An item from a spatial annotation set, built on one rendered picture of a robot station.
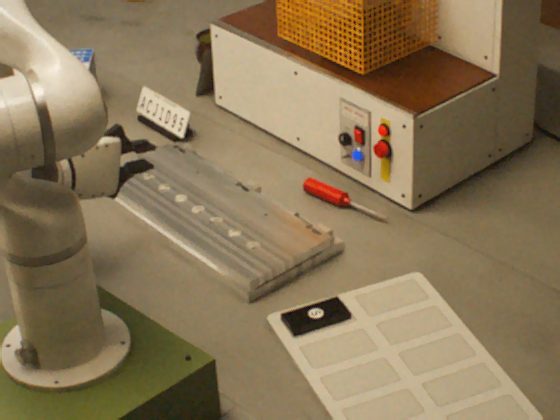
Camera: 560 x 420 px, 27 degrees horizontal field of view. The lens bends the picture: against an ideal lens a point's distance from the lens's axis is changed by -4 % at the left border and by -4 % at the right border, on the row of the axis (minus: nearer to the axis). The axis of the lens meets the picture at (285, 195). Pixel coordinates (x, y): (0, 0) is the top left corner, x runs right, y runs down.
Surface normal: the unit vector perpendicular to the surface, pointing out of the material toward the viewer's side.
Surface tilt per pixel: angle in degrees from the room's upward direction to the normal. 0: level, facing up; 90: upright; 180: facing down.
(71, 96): 48
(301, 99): 90
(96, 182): 94
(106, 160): 88
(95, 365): 2
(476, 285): 0
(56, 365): 88
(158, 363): 2
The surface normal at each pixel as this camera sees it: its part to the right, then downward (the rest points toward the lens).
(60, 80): 0.17, -0.47
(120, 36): -0.04, -0.84
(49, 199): 0.43, -0.70
